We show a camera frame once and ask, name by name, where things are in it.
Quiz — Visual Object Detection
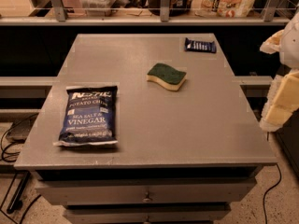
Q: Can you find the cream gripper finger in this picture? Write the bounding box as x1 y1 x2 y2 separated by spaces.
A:
260 30 283 54
260 71 299 132

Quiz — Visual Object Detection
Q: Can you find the blue rxbar blueberry bar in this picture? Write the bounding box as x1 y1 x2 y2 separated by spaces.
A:
184 38 217 53

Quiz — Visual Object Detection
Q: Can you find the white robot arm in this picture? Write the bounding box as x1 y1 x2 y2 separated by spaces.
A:
260 13 299 132

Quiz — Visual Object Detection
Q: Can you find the colourful snack bag on shelf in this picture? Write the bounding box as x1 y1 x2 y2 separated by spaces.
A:
195 0 255 18

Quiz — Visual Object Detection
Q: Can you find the blue potato chip bag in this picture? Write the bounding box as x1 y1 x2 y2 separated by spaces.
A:
54 86 118 147

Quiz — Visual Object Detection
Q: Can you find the green yellow sponge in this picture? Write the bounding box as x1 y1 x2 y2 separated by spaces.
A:
147 63 187 91

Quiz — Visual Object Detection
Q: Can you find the grey table with drawers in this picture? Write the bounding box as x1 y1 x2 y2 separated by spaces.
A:
15 35 277 224

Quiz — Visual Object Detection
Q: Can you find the round metal drawer knob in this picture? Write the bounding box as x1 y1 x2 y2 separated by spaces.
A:
143 192 152 203

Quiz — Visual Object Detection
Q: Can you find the clear plastic container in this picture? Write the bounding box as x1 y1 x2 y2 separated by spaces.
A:
79 0 116 17

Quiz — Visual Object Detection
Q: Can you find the black box on floor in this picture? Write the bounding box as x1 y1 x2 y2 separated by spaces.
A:
6 118 36 142

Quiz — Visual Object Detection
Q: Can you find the black cable right floor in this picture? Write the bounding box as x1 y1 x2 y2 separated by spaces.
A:
262 163 283 224

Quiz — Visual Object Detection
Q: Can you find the grey metal shelf rail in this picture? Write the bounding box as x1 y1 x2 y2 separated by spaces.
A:
0 0 298 26

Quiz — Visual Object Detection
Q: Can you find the black cables left floor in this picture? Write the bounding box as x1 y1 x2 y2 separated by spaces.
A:
0 113 41 224

